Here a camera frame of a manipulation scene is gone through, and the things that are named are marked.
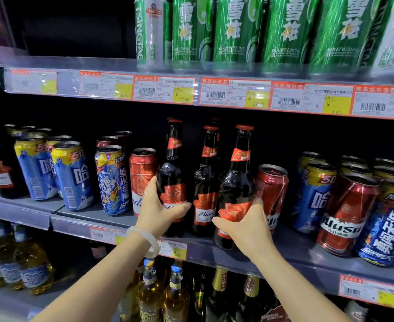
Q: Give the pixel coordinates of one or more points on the person's right hand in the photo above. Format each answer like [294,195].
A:
[250,233]

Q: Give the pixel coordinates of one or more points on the person's left hand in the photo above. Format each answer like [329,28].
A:
[151,212]

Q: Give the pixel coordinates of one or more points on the person's right thumb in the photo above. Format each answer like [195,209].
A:
[224,226]

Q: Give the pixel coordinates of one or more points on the person's left thumb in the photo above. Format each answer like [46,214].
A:
[179,210]

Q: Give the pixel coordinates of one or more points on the dark beer bottle red label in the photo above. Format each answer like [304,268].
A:
[171,167]
[235,181]
[205,184]

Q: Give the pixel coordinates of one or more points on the person's left forearm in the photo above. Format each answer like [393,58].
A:
[99,285]

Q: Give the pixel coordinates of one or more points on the person's right forearm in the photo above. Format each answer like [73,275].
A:
[294,291]

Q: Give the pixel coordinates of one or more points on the white orange price tag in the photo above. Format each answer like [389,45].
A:
[106,235]
[368,291]
[173,249]

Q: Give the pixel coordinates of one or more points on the white jade bangle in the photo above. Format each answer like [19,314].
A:
[152,240]

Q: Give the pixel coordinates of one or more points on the red white beer can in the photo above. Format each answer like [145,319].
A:
[272,191]
[141,174]

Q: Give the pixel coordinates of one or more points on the dark bottle gold neck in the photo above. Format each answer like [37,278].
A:
[249,295]
[219,291]

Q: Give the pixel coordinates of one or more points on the blue cartoon print can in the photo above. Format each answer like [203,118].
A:
[113,181]

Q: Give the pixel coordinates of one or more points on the dark green bottle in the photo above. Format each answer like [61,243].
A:
[199,295]

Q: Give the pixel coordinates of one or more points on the clear bottle blue neck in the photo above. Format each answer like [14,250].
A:
[176,298]
[150,295]

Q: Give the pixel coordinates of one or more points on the dark bottle pale label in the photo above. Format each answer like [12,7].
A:
[98,252]

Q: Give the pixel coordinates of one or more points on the blue yellow beer can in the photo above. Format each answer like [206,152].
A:
[313,201]
[309,159]

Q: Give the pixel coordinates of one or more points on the red labelled bottle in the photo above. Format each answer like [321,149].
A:
[275,314]

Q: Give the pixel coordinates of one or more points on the clear yellow beer bottle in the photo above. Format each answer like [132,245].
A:
[129,301]

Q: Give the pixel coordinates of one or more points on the group of blue yellow cans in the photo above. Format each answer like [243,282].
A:
[72,177]

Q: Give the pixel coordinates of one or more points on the dark red beer can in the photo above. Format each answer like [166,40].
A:
[346,214]

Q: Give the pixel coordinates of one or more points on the row of shelf price labels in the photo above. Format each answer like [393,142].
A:
[235,93]

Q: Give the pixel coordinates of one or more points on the yellow-rimmed beer can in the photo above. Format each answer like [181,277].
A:
[354,170]
[390,173]
[353,160]
[387,162]

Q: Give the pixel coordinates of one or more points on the white labelled bottle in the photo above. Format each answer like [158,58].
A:
[356,311]

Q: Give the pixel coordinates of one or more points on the blue can white lettering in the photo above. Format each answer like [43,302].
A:
[385,231]

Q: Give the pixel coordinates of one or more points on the white green beer can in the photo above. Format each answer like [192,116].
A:
[151,30]

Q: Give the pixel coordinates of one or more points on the dark bottle white red label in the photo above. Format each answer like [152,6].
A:
[2,157]

